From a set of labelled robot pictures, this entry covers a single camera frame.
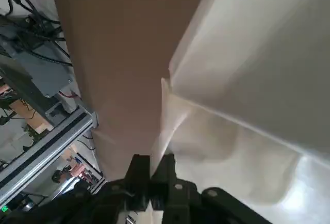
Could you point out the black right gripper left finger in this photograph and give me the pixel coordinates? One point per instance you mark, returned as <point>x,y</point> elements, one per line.
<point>136,172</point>

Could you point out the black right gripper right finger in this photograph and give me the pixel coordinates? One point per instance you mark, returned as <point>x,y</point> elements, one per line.
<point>178,200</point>

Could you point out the cream white tablecloth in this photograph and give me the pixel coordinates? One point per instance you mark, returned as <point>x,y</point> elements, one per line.
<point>257,53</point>

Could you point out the grey metal box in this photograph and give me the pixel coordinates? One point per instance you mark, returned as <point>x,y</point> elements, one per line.
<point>46,74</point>

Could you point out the grey table corner bracket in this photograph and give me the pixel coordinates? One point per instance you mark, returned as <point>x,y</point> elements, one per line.
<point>95,119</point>

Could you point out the aluminium frame rail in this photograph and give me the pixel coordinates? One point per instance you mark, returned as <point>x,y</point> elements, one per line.
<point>51,141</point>

